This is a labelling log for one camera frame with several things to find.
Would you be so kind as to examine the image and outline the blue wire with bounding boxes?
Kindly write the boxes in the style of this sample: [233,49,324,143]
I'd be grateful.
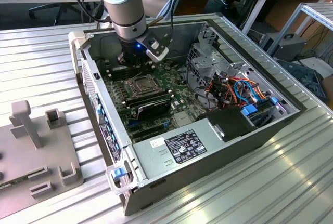
[233,78,259,104]

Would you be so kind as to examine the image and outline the black office chair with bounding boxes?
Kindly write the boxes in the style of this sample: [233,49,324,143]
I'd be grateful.
[28,2,91,26]

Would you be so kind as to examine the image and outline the blue case latch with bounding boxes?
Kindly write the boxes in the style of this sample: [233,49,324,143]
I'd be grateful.
[111,167,131,181]

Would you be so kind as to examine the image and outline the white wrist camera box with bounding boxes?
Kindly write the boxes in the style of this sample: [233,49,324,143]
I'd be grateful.
[135,31,170,63]

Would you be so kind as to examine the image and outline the black box with handle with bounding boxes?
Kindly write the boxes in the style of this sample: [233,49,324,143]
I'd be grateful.
[260,33,306,62]

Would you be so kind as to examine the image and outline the black expansion slot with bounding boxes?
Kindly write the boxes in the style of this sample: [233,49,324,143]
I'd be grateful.
[129,122,167,134]
[132,129,169,141]

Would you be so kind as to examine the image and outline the orange wire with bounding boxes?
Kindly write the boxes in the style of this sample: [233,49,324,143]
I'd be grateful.
[226,76,269,100]

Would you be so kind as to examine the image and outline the silver metal drive cage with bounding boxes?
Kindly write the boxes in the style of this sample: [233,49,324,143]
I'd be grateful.
[186,42,252,97]

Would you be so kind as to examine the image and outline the green motherboard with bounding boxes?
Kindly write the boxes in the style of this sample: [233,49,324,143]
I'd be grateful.
[100,59,209,144]

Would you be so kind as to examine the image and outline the grey parts rack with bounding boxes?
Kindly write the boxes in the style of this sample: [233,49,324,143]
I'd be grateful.
[0,100,84,219]

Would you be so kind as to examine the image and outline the black plastic shroud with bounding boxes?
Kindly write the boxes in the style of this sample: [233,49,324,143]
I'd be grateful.
[196,106,258,143]

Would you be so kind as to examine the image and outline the green RAM stick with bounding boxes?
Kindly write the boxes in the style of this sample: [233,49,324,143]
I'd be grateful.
[124,91,174,108]
[0,178,29,191]

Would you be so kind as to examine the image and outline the blue disk carrier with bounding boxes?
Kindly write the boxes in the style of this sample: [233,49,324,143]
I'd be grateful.
[240,105,258,117]

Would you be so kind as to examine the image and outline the grey open PC case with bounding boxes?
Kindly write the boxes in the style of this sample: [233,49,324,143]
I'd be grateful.
[68,20,308,217]

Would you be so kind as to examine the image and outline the black expansion card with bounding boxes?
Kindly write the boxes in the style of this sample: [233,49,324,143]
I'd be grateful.
[136,98,172,120]

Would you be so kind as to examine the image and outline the silver power supply unit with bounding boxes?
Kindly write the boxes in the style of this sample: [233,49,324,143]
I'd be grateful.
[132,119,226,182]

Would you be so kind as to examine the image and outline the silver CPU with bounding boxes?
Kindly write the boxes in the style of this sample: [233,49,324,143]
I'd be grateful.
[133,78,153,93]

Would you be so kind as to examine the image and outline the black RAM slot white clips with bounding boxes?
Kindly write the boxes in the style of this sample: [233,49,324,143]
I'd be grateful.
[106,65,125,73]
[108,68,132,77]

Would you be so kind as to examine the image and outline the dark teal bin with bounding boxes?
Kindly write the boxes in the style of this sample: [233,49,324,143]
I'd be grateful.
[277,59,327,102]

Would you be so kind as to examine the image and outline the brown cardboard box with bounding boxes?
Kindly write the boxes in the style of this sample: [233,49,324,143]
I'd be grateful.
[321,74,333,102]

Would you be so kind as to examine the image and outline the silver chipset heatsink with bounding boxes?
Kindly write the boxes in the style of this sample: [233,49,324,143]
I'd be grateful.
[173,112,194,128]

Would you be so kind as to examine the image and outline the aluminium profile frame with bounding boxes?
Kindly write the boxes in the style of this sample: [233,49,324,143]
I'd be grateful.
[267,2,333,56]

